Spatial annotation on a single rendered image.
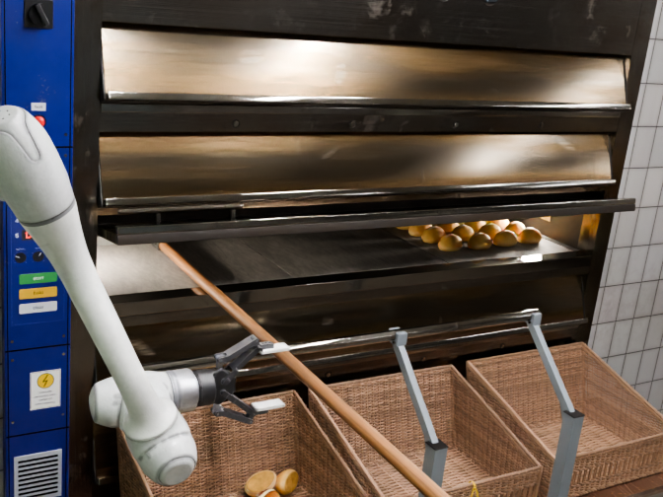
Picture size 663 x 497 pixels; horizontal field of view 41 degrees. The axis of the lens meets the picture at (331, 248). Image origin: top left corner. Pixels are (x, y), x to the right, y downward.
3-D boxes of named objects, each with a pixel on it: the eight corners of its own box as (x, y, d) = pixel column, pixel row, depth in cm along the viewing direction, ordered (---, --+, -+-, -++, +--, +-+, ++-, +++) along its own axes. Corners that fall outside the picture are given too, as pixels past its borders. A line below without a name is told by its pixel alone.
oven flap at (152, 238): (117, 246, 207) (93, 234, 224) (635, 211, 298) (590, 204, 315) (117, 235, 206) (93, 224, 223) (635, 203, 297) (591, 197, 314)
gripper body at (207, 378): (186, 363, 184) (228, 357, 189) (184, 399, 186) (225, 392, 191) (200, 378, 178) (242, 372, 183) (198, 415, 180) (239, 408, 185)
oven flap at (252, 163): (100, 208, 216) (94, 127, 217) (606, 185, 307) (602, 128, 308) (106, 206, 213) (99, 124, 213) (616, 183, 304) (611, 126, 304)
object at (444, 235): (352, 206, 349) (353, 193, 347) (447, 202, 373) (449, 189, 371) (445, 253, 299) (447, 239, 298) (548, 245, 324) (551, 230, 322)
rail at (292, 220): (117, 235, 206) (114, 234, 208) (635, 203, 297) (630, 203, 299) (116, 227, 206) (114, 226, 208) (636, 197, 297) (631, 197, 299)
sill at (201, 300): (89, 311, 231) (89, 297, 230) (577, 260, 322) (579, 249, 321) (95, 319, 226) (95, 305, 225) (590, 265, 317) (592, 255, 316)
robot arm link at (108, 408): (155, 399, 185) (177, 438, 176) (81, 411, 178) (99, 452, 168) (160, 357, 181) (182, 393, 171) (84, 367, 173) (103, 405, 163)
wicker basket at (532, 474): (296, 465, 274) (304, 386, 265) (441, 434, 302) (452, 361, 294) (380, 557, 234) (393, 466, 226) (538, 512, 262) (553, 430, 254)
